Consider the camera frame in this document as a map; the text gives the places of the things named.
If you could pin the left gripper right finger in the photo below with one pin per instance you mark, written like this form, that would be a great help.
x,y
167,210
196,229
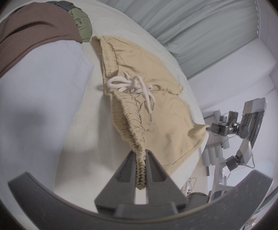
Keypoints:
x,y
163,188

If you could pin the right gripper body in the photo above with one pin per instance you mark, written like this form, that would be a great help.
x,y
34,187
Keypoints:
x,y
219,129

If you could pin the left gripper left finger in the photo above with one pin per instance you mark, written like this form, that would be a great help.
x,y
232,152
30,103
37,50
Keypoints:
x,y
119,188

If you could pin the beige shorts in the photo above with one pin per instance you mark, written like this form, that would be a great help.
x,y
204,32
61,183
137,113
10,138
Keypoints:
x,y
167,118

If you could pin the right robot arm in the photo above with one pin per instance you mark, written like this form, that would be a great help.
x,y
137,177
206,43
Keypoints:
x,y
255,128

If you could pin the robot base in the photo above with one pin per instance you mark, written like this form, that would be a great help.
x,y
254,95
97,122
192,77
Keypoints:
x,y
219,193

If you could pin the bed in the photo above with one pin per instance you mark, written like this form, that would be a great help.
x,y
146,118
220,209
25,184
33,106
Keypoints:
x,y
139,27

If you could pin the pale grey-green curtain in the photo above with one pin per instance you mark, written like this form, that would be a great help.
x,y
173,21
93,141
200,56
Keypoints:
x,y
213,44
141,3

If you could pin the white garment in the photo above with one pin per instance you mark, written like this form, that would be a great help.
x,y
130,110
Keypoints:
x,y
33,92

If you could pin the green garment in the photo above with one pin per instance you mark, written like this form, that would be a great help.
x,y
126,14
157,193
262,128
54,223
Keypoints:
x,y
82,25

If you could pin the brown garment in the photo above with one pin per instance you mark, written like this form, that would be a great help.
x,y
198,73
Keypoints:
x,y
33,27

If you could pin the black garment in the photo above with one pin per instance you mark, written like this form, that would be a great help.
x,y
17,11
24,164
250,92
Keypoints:
x,y
62,5

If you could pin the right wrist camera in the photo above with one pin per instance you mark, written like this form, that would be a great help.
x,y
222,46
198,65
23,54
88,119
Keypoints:
x,y
222,119

